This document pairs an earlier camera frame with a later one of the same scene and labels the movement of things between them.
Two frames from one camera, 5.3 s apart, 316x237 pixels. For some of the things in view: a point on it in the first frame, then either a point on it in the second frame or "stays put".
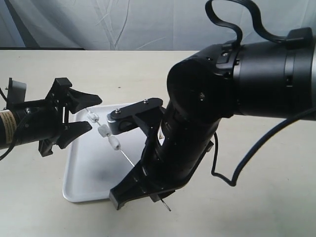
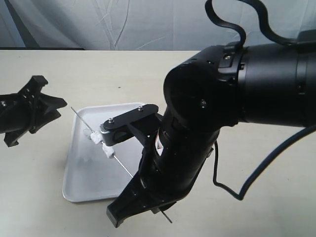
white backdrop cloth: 145,25 stays put
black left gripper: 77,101 -> 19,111
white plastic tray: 92,167 stays put
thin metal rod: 132,165 -> 115,156
